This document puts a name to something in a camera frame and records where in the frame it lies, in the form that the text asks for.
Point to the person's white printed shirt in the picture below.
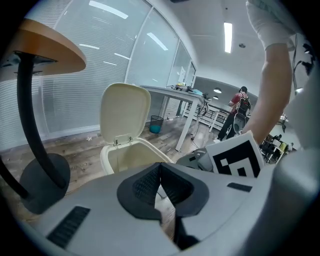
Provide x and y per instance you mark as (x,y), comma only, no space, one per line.
(270,22)

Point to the teal cloth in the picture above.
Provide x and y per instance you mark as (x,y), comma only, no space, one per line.
(198,92)

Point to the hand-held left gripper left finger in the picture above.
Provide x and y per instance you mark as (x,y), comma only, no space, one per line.
(105,200)

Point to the white desk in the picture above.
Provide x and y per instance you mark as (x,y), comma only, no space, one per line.
(175,93)

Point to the round wooden table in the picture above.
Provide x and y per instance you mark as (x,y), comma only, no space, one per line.
(50,47)

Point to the white flower floor sticker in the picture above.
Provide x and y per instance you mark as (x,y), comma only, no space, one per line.
(89,138)

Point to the grey office chair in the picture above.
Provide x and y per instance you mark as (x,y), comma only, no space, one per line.
(238,123)

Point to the white plastic lidded bin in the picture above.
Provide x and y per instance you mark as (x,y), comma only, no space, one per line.
(122,110)

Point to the long ceiling light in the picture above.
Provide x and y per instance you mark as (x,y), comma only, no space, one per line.
(228,37)

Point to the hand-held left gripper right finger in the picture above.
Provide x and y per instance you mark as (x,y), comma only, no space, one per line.
(225,200)

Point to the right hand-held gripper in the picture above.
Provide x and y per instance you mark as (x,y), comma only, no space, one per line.
(237,160)

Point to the person's right forearm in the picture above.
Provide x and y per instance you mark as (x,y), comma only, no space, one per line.
(270,95)

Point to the black mesh wastebasket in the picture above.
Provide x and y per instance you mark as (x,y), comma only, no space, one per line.
(156,123)

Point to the round ceiling detector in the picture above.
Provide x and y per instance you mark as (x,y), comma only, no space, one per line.
(241,45)

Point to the white paper notice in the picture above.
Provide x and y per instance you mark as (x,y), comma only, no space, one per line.
(182,72)

